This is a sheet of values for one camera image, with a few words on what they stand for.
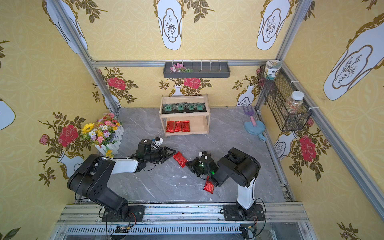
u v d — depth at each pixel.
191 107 0.92
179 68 0.88
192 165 0.81
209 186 0.81
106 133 0.86
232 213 0.73
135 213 0.73
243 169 0.49
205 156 0.76
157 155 0.80
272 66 0.84
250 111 1.21
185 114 0.90
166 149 0.83
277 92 0.97
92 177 0.46
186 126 1.06
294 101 0.65
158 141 0.88
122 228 0.73
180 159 0.90
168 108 0.92
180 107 0.92
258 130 1.09
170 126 1.05
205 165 0.73
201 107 0.92
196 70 0.92
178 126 1.06
